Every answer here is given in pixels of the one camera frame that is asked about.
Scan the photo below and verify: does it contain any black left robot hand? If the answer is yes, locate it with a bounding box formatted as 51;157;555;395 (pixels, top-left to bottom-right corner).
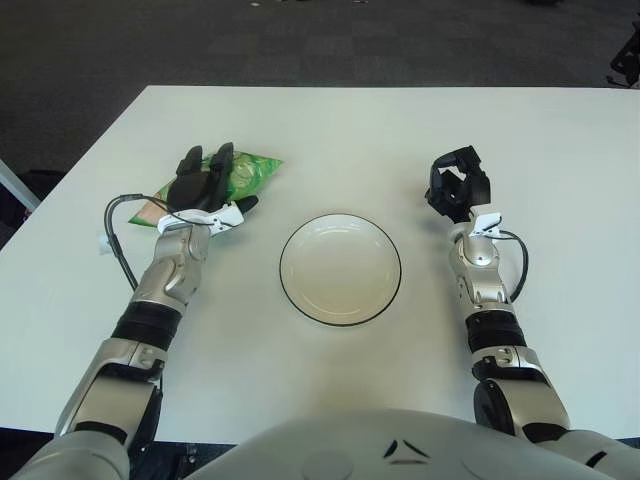
164;142;260;221

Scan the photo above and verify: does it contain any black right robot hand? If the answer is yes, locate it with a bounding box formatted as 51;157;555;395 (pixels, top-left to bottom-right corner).
424;144;494;224

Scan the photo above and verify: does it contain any green potato chips bag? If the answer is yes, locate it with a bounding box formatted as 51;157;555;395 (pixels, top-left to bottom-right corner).
128;149;286;242

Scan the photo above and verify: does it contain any white plate with black rim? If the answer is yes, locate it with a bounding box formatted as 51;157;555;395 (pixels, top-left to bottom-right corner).
278;213;404;330

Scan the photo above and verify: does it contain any white desk panel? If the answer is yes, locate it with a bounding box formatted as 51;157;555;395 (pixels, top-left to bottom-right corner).
0;158;42;211

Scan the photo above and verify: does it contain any black office chair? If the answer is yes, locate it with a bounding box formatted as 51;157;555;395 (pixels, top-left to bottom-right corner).
607;34;640;91

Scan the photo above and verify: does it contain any grey robot torso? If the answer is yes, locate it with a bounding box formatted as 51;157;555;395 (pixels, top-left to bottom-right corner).
184;407;609;480

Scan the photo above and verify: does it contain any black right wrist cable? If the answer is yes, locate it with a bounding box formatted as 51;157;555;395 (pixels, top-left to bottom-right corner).
497;229;530;304

